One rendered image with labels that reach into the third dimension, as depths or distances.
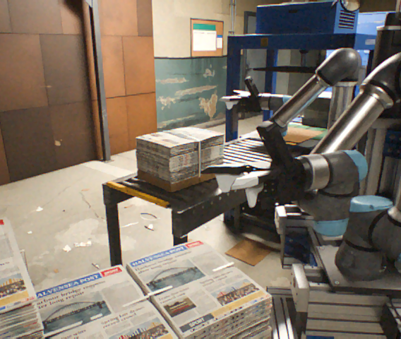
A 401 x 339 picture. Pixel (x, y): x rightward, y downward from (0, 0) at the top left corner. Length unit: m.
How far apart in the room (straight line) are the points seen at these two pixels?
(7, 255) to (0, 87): 3.66
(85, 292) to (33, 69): 3.71
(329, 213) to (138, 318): 0.53
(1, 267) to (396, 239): 0.91
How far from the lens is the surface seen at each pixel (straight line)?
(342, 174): 0.81
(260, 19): 2.89
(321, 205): 0.84
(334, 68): 1.53
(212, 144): 1.86
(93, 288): 1.10
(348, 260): 1.20
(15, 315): 0.71
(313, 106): 3.37
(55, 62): 4.69
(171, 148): 1.67
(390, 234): 1.06
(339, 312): 1.27
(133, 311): 1.00
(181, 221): 1.56
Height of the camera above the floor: 1.47
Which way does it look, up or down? 19 degrees down
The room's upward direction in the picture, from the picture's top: straight up
